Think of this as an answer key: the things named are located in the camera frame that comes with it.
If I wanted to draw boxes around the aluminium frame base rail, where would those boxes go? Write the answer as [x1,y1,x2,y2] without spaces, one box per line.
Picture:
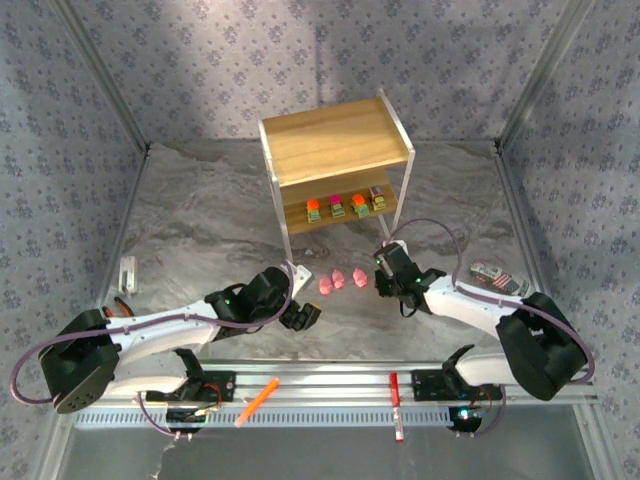
[34,144,152,480]
[492,139,619,480]

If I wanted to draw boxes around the aluminium frame post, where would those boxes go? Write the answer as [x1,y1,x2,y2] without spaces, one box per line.
[497,0,599,151]
[48,0,152,154]

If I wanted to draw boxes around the short purple base cable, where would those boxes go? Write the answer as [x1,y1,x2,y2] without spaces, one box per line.
[457,384,507,440]
[135,392,181,441]

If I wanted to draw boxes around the aluminium extrusion rail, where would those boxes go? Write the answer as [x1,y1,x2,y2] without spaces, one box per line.
[107,358,599,407]

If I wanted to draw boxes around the wooden two-tier shelf white frame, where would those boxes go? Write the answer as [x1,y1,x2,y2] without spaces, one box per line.
[256,88,416,266]

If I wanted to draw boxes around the orange marker pen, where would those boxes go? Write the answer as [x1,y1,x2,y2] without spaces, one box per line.
[233,377,281,429]

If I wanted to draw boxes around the black controller board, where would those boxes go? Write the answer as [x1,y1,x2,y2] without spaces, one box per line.
[165,407,209,435]
[447,405,485,435]

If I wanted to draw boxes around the white plastic clip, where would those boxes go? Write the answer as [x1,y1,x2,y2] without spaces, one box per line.
[118,255,139,296]

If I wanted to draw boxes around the grey slotted cable duct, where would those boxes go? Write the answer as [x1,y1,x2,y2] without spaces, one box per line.
[73,407,454,431]

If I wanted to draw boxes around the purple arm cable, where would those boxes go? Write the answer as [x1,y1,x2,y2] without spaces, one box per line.
[383,218,596,386]
[10,259,296,404]

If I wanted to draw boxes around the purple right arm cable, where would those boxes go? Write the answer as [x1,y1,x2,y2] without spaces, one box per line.
[383,218,596,386]

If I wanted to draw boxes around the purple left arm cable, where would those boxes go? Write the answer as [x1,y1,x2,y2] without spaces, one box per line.
[10,259,296,404]

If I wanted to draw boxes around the red white marker pen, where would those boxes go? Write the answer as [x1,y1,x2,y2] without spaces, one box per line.
[388,372,405,444]

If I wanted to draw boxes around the orange-handled pliers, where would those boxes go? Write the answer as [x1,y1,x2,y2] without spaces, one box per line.
[102,295,135,319]

